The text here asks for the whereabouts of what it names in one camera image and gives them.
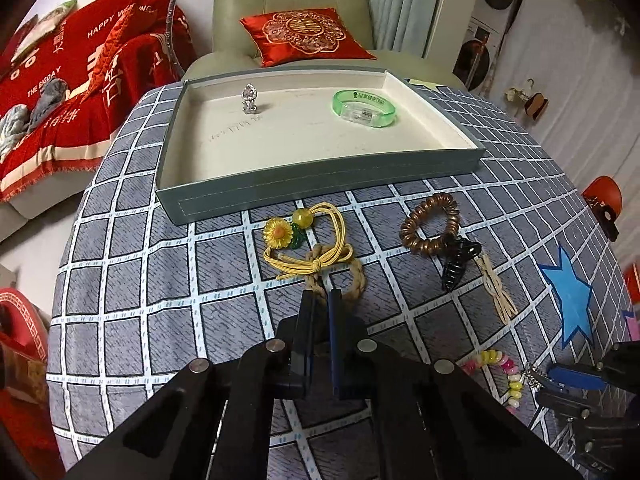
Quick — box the silver chain charm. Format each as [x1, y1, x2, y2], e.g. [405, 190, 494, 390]
[525, 362, 551, 391]

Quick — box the silver metal pole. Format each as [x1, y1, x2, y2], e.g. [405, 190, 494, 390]
[166, 0, 187, 81]

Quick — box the beige braided rope bracelet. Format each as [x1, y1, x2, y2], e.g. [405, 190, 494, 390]
[305, 242, 366, 306]

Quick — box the red satin pillow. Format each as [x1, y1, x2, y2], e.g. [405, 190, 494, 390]
[85, 10, 137, 102]

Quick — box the grey-green jewelry tray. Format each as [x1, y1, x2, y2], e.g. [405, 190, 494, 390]
[155, 66, 487, 225]

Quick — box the printed photo cushion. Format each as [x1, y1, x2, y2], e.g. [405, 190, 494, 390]
[12, 0, 78, 58]

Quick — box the pale green armchair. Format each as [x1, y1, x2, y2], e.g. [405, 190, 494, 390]
[186, 0, 468, 92]

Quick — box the brown spiral hair tie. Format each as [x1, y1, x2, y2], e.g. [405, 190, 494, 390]
[400, 193, 460, 255]

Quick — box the beige woven cord bracelet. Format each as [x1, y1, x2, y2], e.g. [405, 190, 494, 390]
[475, 254, 518, 325]

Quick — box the beige sofa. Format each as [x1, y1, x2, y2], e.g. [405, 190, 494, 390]
[0, 180, 88, 243]

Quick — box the silver gem ring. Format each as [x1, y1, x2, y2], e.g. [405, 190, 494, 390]
[240, 82, 264, 115]

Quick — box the blue star sticker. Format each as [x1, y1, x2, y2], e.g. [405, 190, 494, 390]
[537, 246, 595, 350]

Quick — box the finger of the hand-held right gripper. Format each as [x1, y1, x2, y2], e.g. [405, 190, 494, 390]
[546, 364, 608, 392]
[535, 389, 593, 418]

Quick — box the red printed blanket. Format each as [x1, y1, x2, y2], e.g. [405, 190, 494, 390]
[0, 0, 196, 202]

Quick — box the yellow sunflower hair tie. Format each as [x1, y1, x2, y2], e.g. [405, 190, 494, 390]
[262, 202, 357, 281]

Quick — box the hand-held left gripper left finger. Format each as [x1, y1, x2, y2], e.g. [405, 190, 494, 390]
[65, 290, 321, 480]

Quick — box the orange hair claw clip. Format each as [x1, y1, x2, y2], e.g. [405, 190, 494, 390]
[582, 176, 623, 242]

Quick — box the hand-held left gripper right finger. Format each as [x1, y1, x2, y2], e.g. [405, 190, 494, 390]
[327, 287, 583, 480]

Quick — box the brown wall hanger ornament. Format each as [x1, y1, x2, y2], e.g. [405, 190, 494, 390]
[505, 79, 549, 121]

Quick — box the dark grey cloth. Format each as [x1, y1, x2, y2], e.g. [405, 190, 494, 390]
[29, 80, 68, 133]

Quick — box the green translucent bracelet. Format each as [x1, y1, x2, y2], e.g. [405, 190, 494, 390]
[332, 89, 399, 127]

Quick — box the red gift box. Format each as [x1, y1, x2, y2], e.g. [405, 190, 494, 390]
[0, 287, 66, 480]

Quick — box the black hair claw clip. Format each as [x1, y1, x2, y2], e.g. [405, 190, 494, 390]
[440, 235, 482, 292]

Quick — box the red embroidered cushion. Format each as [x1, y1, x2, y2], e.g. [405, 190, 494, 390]
[240, 8, 377, 68]

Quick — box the light grey cloth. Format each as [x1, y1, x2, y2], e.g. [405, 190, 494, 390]
[0, 105, 28, 158]

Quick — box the pale green curtain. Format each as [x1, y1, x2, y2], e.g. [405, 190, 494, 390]
[347, 0, 446, 53]

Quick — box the pastel bead bracelet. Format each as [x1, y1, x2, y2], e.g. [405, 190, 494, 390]
[461, 349, 525, 413]

